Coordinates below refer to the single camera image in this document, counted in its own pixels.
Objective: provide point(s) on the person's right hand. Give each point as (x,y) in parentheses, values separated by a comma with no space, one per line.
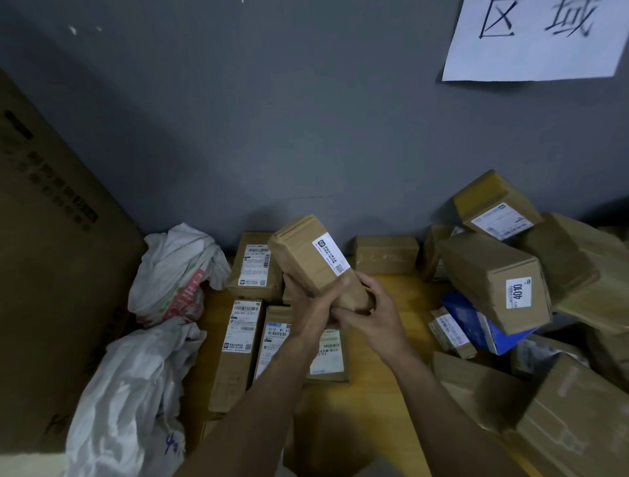
(378,329)

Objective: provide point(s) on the person's left hand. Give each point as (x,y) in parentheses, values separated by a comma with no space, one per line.
(305,314)

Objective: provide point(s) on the person's left thumb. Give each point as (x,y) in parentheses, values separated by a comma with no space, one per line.
(336,292)

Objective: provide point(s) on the person's right thumb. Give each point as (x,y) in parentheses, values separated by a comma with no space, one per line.
(346,317)

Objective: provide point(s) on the brown box with small label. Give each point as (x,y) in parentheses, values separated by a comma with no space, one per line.
(307,255)

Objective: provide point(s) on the person's right forearm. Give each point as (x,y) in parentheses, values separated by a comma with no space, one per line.
(442,417)

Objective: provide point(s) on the person's left forearm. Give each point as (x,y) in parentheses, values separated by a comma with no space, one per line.
(255,408)

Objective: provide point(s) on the plain brown taped box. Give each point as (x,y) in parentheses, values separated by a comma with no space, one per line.
(386,254)

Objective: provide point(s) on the long brown labelled shipping box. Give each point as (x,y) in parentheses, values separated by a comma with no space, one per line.
(238,344)

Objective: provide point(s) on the blue and white packet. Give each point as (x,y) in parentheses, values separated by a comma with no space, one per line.
(471,319)

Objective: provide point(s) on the pile of brown cardboard parcels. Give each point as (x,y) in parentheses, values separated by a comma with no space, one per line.
(491,275)

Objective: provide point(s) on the white plastic bag red print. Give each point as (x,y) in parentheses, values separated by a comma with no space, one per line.
(174,270)

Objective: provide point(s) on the white woven sack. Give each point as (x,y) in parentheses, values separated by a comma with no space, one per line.
(127,393)

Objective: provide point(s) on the large cardboard carton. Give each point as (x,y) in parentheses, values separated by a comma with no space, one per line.
(54,275)

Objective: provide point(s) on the white paper sign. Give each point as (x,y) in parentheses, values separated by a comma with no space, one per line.
(535,44)

